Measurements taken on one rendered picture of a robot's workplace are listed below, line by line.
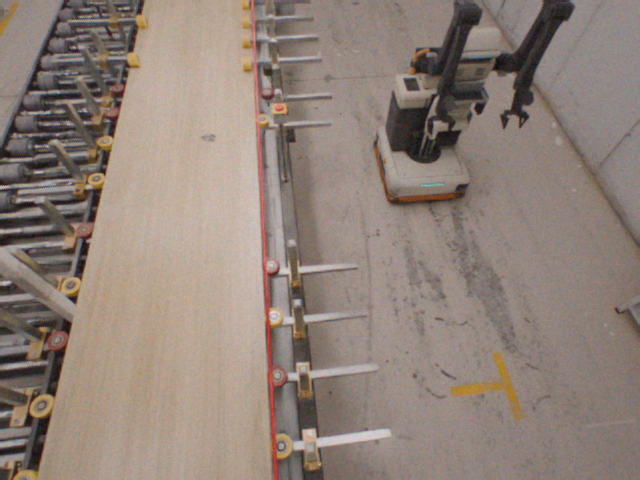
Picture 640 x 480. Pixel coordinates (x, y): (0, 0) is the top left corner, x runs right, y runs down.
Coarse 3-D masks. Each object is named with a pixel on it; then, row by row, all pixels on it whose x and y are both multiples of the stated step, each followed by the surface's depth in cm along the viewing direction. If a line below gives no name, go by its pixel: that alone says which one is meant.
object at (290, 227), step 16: (272, 80) 288; (288, 144) 255; (288, 160) 247; (288, 192) 233; (288, 208) 227; (288, 224) 221; (288, 256) 210; (288, 288) 200; (304, 304) 196; (304, 352) 183; (304, 400) 172; (304, 416) 168; (320, 448) 163
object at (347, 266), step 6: (336, 264) 193; (342, 264) 193; (348, 264) 193; (354, 264) 194; (282, 270) 190; (288, 270) 191; (300, 270) 191; (306, 270) 191; (312, 270) 191; (318, 270) 191; (324, 270) 191; (330, 270) 192; (336, 270) 193; (342, 270) 194; (348, 270) 195; (270, 276) 189; (276, 276) 190; (282, 276) 191; (288, 276) 192
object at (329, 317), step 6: (336, 312) 180; (342, 312) 180; (348, 312) 180; (354, 312) 180; (360, 312) 180; (366, 312) 180; (288, 318) 178; (306, 318) 178; (312, 318) 178; (318, 318) 178; (324, 318) 178; (330, 318) 178; (336, 318) 178; (342, 318) 179; (348, 318) 180; (282, 324) 176; (288, 324) 177; (306, 324) 179
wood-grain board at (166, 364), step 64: (192, 0) 306; (192, 64) 263; (128, 128) 229; (192, 128) 231; (256, 128) 233; (128, 192) 204; (192, 192) 206; (256, 192) 207; (128, 256) 184; (192, 256) 185; (256, 256) 186; (128, 320) 168; (192, 320) 169; (256, 320) 170; (64, 384) 153; (128, 384) 154; (192, 384) 155; (256, 384) 156; (64, 448) 142; (128, 448) 143; (192, 448) 143; (256, 448) 144
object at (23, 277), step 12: (0, 252) 129; (0, 264) 130; (12, 264) 134; (12, 276) 137; (24, 276) 140; (36, 276) 146; (24, 288) 145; (36, 288) 146; (48, 288) 153; (48, 300) 154; (60, 300) 160; (60, 312) 164; (72, 312) 167
